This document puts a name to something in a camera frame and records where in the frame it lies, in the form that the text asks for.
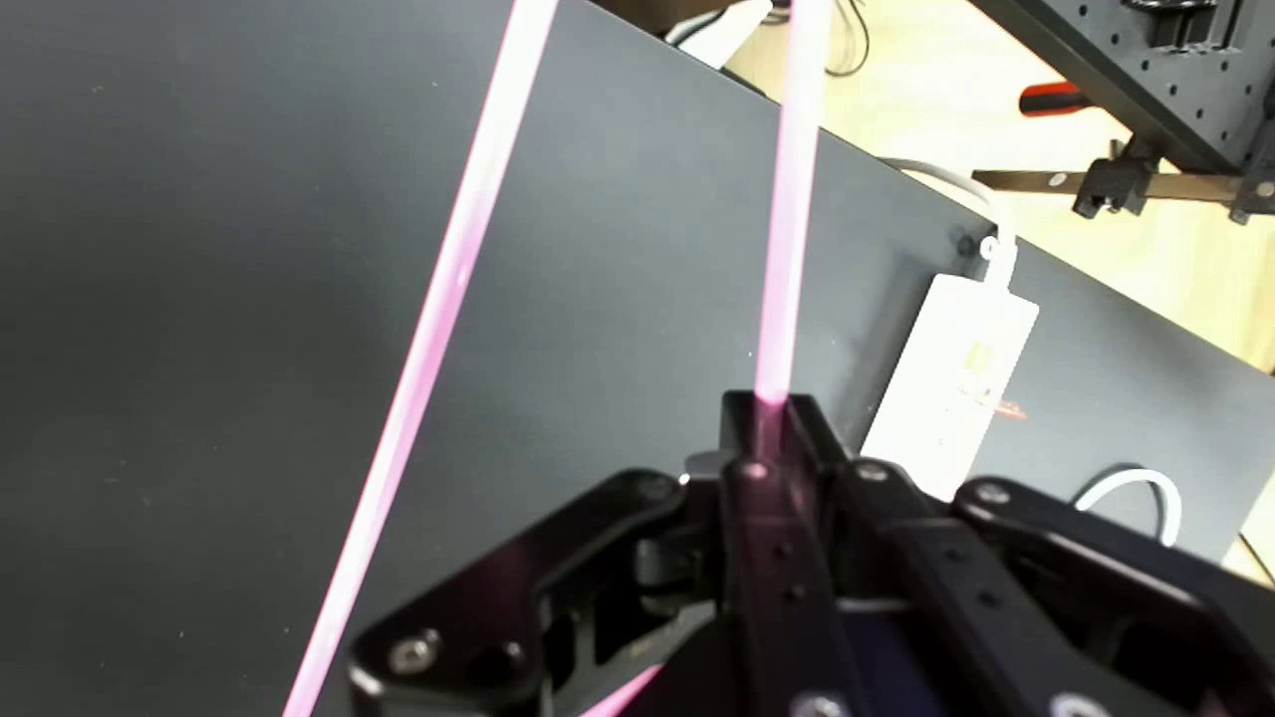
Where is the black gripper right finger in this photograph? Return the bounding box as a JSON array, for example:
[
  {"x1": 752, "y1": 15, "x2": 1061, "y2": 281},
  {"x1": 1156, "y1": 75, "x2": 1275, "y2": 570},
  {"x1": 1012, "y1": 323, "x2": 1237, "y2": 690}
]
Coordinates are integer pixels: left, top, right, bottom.
[{"x1": 781, "y1": 390, "x2": 1275, "y2": 717}]

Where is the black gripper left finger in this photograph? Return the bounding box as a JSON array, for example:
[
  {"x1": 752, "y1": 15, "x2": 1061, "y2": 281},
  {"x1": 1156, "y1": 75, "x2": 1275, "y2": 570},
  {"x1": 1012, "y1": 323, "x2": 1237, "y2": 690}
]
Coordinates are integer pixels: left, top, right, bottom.
[{"x1": 347, "y1": 386, "x2": 859, "y2": 717}]

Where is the pink clothes hanger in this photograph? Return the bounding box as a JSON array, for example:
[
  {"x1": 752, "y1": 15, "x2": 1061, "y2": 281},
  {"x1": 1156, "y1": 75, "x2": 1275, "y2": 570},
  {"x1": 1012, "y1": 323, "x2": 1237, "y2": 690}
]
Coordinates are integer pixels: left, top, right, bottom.
[{"x1": 279, "y1": 0, "x2": 841, "y2": 717}]

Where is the white power strip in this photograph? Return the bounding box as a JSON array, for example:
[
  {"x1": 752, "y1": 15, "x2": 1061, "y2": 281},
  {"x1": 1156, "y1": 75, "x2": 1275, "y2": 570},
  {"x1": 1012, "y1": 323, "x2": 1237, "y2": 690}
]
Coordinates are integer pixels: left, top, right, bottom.
[{"x1": 857, "y1": 232, "x2": 1045, "y2": 506}]

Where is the black clamp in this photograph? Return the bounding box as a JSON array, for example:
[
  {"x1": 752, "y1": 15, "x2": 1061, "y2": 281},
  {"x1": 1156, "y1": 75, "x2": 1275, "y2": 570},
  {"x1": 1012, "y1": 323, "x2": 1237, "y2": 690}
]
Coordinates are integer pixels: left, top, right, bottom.
[{"x1": 1067, "y1": 131, "x2": 1175, "y2": 225}]

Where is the black perforated metal plate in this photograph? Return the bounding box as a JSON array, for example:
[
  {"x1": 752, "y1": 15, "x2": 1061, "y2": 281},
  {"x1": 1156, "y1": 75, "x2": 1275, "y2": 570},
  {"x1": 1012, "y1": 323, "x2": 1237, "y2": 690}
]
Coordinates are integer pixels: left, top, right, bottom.
[{"x1": 968, "y1": 0, "x2": 1275, "y2": 180}]

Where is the white cable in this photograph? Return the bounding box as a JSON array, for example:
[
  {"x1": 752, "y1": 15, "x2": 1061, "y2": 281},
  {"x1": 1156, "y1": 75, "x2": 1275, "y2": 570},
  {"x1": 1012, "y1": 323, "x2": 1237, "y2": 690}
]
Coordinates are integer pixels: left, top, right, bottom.
[{"x1": 1067, "y1": 464, "x2": 1186, "y2": 550}]

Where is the red handled tool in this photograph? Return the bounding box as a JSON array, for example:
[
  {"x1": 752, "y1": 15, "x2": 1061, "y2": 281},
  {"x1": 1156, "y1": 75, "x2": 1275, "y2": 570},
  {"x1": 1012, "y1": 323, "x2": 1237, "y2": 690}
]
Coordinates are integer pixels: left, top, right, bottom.
[{"x1": 1016, "y1": 81, "x2": 1097, "y2": 120}]

